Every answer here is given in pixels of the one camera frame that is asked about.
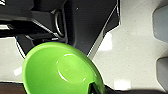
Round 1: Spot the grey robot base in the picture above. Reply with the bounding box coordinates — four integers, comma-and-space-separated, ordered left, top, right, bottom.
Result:
14, 0, 122, 61

